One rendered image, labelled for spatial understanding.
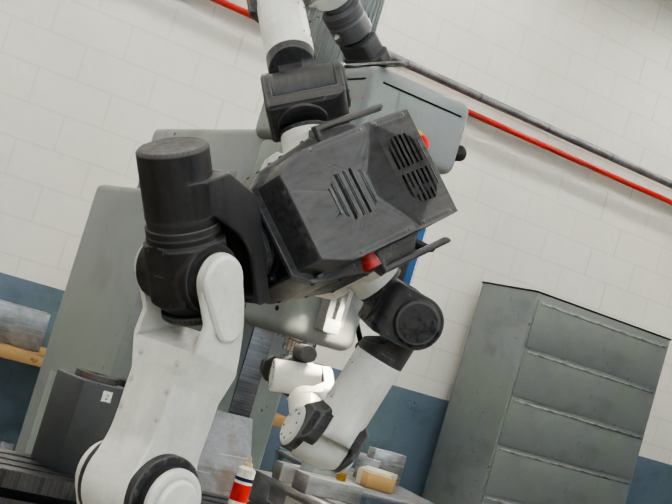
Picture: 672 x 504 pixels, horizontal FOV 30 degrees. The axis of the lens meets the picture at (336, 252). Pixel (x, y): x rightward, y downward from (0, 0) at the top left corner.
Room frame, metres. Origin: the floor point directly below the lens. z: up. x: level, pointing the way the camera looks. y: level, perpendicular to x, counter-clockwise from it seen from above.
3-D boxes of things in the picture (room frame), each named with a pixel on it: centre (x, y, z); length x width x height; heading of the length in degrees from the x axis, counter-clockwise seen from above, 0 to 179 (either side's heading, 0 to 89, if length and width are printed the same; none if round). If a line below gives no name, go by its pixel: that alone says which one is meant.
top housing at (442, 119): (2.76, 0.04, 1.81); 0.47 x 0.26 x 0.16; 31
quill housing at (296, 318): (2.75, 0.03, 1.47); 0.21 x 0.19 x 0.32; 121
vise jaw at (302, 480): (2.78, -0.13, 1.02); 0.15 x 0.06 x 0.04; 123
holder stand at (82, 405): (2.59, 0.35, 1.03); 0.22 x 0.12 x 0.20; 128
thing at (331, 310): (2.66, -0.03, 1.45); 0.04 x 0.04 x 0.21; 31
